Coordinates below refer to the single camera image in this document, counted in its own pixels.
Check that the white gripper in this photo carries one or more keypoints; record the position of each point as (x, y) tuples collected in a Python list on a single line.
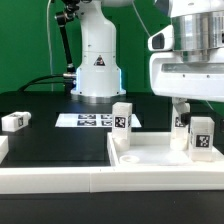
[(169, 76)]

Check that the sheet with fiducial markers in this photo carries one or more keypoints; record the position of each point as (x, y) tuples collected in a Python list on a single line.
[(75, 120)]

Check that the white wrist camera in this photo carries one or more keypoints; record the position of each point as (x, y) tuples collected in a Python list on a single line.
[(162, 40)]

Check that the white U-shaped obstacle fence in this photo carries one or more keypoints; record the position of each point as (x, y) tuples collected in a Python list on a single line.
[(110, 178)]

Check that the white square table top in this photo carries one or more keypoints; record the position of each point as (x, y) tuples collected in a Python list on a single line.
[(153, 149)]

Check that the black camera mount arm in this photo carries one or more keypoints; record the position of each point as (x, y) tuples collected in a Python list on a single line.
[(62, 18)]

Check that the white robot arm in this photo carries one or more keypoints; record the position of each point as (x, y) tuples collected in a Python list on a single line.
[(187, 60)]

